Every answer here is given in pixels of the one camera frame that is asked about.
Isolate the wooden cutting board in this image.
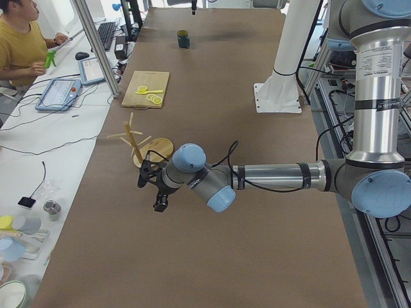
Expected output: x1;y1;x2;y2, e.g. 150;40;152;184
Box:
121;71;170;108

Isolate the blue teach pendant far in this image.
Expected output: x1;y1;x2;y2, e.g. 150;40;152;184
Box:
77;57;105;86

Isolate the green clamp tool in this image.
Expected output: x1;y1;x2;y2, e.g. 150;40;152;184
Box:
44;50;57;69

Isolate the aluminium frame post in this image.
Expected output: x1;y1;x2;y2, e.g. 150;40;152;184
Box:
73;0;119;98

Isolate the black power adapter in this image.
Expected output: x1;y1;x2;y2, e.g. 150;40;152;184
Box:
114;35;128;60

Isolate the white green bowl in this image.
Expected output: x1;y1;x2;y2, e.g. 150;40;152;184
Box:
0;280;27;308

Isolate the yellow cup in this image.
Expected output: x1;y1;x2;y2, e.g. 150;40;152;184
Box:
0;216;13;230

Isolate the black keyboard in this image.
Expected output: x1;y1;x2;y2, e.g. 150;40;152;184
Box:
97;22;117;51

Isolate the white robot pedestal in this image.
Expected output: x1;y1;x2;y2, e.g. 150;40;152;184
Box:
254;0;322;114

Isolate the dark green cup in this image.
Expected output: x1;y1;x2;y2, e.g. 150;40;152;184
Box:
177;30;190;49

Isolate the wooden cup rack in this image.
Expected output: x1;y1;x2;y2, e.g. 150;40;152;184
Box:
107;112;174;168

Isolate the blue teach pendant near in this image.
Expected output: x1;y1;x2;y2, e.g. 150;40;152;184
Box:
35;78;82;112

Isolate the blue teach pendant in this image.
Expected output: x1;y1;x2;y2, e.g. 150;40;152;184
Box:
77;57;105;86
35;78;82;112

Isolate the person in yellow shirt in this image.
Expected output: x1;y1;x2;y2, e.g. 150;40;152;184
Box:
1;1;68;90

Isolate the silver metal cup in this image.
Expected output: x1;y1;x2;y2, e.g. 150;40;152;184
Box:
43;200;61;221

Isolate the small black square pad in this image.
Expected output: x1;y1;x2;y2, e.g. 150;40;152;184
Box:
17;196;36;209

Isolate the yellow lemon slice toy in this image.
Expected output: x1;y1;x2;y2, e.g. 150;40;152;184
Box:
136;85;148;94

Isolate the black computer mouse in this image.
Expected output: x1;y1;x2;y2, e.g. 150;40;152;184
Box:
74;51;90;61

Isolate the grey cup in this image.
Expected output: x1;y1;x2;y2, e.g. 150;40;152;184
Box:
12;216;41;235

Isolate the light blue cup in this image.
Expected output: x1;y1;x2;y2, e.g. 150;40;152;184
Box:
0;237;26;262

